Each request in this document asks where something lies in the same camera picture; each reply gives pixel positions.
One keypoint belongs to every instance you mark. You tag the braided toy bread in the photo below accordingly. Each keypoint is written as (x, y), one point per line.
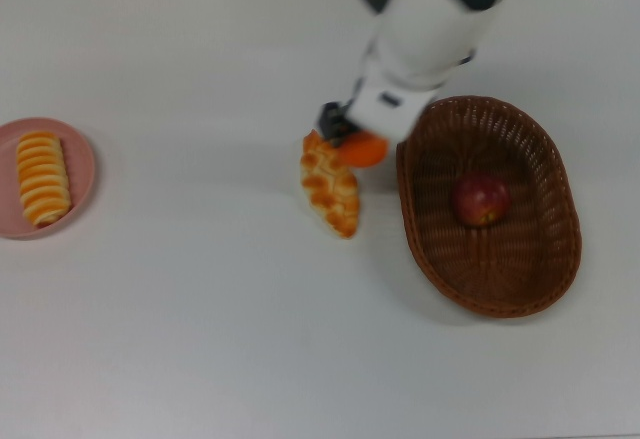
(330, 189)

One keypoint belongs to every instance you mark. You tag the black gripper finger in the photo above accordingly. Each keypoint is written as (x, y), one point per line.
(334, 121)

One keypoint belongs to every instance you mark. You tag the red toy apple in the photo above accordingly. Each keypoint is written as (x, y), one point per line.
(481, 199)

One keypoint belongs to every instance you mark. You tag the pink plate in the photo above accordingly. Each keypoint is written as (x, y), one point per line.
(82, 174)

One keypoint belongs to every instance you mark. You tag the brown woven basket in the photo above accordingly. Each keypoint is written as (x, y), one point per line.
(525, 269)

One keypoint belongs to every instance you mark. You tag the ridged toy bread loaf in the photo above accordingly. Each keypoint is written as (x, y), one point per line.
(42, 179)

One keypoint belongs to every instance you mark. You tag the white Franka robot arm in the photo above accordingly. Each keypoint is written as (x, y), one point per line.
(425, 34)

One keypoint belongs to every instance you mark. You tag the toy orange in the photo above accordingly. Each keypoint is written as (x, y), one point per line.
(365, 151)

